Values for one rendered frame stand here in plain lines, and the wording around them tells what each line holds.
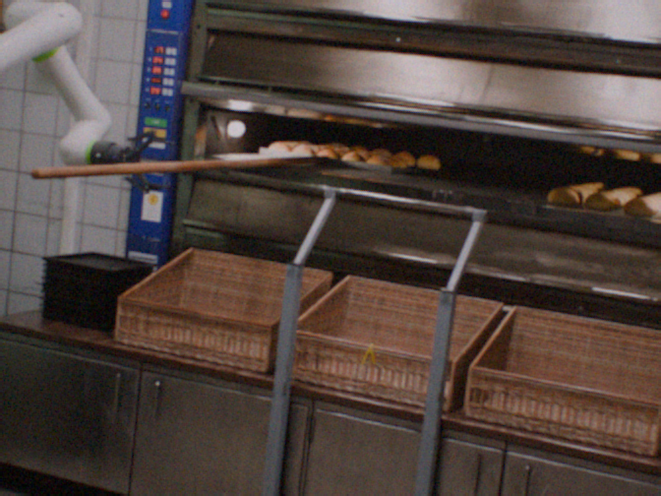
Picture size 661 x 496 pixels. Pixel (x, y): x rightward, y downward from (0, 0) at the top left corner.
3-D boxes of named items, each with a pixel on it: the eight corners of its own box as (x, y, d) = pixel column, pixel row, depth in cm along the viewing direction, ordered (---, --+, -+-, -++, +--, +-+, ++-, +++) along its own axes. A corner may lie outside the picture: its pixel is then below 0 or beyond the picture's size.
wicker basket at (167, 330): (183, 322, 465) (191, 246, 462) (327, 350, 445) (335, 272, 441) (110, 341, 420) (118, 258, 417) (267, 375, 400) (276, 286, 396)
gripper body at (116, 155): (121, 143, 412) (146, 147, 408) (118, 169, 413) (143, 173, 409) (108, 143, 405) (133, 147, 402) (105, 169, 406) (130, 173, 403)
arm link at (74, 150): (59, 172, 418) (46, 148, 410) (78, 145, 425) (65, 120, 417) (95, 178, 412) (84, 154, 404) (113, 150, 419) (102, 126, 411)
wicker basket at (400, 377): (337, 353, 443) (347, 274, 439) (496, 386, 421) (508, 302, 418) (276, 377, 398) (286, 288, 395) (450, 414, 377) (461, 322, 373)
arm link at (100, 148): (87, 168, 407) (90, 139, 406) (107, 168, 418) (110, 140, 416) (102, 170, 405) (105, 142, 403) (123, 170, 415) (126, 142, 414)
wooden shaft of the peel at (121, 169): (37, 180, 325) (38, 168, 325) (28, 179, 326) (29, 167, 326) (318, 164, 481) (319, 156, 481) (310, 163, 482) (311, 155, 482)
